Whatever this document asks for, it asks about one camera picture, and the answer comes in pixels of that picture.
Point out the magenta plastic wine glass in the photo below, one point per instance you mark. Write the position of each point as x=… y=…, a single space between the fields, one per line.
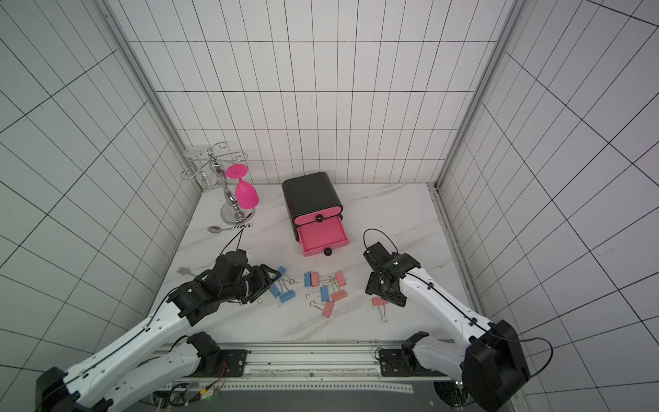
x=245 y=192

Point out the pink binder clip bottom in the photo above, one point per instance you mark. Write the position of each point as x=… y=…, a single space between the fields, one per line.
x=326 y=309

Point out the clear wine glass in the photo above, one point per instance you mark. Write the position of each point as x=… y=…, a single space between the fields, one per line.
x=200 y=168

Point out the metal spoon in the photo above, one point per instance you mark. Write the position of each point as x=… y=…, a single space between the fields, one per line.
x=217 y=229

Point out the blue binder clip far left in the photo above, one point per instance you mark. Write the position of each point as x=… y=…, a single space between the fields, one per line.
x=273 y=293

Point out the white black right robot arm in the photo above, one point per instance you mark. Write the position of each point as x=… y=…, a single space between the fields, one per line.
x=463 y=324

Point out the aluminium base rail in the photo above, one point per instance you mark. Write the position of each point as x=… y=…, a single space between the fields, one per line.
x=366 y=366

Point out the blue binder clip centre lower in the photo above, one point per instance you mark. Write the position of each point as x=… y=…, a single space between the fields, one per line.
x=322 y=294

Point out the pink drawer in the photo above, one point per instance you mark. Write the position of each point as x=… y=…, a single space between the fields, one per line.
x=317 y=216
x=322 y=237

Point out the pink top drawer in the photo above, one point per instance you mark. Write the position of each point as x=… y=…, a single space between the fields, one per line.
x=317 y=216

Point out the pink binder clip lone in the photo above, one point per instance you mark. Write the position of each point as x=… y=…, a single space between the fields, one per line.
x=380 y=304

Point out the blue binder clip lower left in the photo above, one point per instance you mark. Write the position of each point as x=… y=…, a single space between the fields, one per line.
x=287 y=293

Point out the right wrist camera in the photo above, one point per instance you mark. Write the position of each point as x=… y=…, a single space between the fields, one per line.
x=377 y=256

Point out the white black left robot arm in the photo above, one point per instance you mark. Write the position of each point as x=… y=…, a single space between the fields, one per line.
x=159 y=350

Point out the blue binder clip centre upper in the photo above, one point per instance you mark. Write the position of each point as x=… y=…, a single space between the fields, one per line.
x=305 y=280

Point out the black drawer cabinet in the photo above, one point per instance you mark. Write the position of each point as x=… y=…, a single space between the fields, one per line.
x=308 y=193

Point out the chrome glass rack stand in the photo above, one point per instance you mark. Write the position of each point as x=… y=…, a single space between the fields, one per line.
x=231 y=213

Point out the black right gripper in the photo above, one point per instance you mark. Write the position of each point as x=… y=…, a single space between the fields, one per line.
x=384 y=283

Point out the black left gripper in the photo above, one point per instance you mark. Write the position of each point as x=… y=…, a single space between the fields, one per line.
x=263 y=281

